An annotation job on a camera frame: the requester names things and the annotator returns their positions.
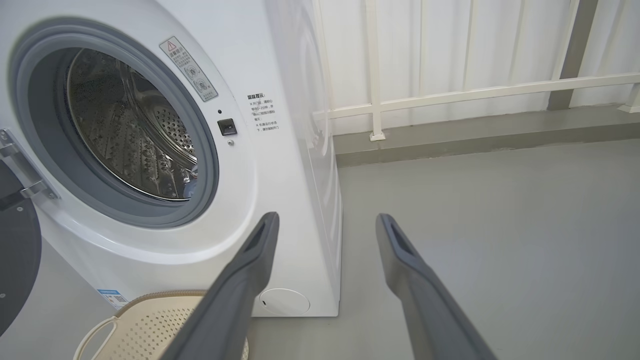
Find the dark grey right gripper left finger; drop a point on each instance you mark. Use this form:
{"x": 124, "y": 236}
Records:
{"x": 235, "y": 310}

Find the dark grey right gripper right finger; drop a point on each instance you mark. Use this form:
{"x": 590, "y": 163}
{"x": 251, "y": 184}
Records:
{"x": 425, "y": 310}

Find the blue denim garment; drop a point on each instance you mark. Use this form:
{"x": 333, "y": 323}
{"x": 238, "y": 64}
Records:
{"x": 190, "y": 186}

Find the black rimmed glass washer door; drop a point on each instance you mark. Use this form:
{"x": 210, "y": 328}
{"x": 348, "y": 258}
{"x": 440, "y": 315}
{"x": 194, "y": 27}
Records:
{"x": 17, "y": 250}

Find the cream perforated laundry basket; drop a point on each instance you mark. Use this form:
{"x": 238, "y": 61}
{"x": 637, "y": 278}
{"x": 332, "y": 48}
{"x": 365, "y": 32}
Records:
{"x": 150, "y": 325}

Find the white front-load washing machine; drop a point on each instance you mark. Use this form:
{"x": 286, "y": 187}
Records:
{"x": 280, "y": 175}

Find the grey rubber door seal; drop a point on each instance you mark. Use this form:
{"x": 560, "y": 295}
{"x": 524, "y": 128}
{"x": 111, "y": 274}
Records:
{"x": 205, "y": 165}

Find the metal door hinge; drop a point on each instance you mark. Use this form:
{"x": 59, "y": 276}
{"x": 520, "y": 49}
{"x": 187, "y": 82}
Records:
{"x": 22, "y": 167}

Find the round white filter cover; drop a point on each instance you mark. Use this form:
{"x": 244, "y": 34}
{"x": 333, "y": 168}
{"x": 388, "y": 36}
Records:
{"x": 285, "y": 302}

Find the blue energy label sticker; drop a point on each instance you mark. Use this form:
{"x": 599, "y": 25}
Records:
{"x": 113, "y": 298}

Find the black text instruction label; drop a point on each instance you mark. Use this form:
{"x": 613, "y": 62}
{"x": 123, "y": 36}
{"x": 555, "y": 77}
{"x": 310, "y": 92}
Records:
{"x": 263, "y": 112}

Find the perforated steel washer drum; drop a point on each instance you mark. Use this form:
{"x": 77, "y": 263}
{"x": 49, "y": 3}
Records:
{"x": 125, "y": 135}

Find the white metal railing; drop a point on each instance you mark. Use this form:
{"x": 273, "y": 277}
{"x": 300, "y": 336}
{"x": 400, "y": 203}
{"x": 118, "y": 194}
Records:
{"x": 375, "y": 75}

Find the grey warning label sticker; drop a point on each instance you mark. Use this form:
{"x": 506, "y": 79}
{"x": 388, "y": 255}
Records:
{"x": 189, "y": 69}

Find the grey vertical post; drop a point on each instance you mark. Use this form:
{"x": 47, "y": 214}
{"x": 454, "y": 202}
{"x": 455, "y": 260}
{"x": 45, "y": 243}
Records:
{"x": 575, "y": 50}

